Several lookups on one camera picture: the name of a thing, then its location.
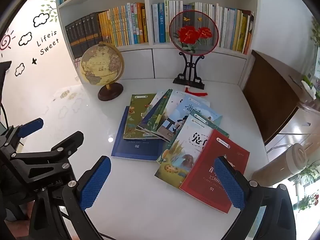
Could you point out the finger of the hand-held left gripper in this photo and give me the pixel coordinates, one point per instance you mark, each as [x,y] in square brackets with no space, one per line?
[70,140]
[30,127]

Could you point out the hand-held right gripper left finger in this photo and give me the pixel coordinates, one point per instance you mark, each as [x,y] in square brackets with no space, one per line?
[95,182]

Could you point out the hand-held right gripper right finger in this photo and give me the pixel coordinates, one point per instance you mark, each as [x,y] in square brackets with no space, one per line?
[230,182]

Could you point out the red book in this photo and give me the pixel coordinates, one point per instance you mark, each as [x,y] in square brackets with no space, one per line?
[200,180]

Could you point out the plain blue book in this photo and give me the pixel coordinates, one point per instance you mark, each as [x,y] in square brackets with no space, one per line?
[135,150]

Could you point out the meadow rabbit picture book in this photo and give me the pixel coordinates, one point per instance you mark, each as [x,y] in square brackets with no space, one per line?
[180,152]

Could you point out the olive green flower book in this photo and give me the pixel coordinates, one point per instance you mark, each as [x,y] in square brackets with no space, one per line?
[135,115]

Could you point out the dark blue leafy book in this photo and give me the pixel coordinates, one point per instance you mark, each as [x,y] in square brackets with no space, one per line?
[147,118]

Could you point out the light blue cartoon figures book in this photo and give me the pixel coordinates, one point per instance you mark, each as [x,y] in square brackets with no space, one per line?
[190,110]

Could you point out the set of black books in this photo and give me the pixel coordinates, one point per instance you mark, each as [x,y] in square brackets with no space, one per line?
[82,32]

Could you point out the row of yellow orange books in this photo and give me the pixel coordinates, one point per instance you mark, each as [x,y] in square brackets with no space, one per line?
[125,25]

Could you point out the row of white blue books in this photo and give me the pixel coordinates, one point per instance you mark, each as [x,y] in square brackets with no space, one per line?
[230,27]

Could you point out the cork sleeve cup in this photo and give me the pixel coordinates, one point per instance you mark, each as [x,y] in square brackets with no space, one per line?
[275,170]

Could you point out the black outline cloud sticker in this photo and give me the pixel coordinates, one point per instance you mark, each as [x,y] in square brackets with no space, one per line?
[20,41]
[15,72]
[35,21]

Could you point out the potted green plant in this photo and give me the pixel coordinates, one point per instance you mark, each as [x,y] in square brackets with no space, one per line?
[307,200]

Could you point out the antique style desk globe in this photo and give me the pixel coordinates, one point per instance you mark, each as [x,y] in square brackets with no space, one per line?
[100,62]

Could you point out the red tassel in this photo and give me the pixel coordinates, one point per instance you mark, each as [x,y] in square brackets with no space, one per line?
[197,94]

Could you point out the brown wooden cabinet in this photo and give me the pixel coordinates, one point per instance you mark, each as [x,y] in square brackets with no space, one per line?
[270,92]

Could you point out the white bookshelf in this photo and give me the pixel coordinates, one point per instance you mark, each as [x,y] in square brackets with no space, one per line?
[160,62]

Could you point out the round embroidered fan on stand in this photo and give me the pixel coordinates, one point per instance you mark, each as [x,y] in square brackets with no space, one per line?
[192,32]

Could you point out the black bird wall sticker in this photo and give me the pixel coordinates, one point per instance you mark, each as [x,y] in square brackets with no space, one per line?
[34,60]

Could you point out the black lettering wall sticker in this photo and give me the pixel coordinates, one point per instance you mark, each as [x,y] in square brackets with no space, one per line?
[42,52]

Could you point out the red sun wall sticker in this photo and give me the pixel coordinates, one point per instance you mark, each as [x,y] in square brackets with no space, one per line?
[5,42]

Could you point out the green tree wall sticker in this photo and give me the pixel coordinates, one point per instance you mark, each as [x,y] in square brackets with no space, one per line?
[51,11]

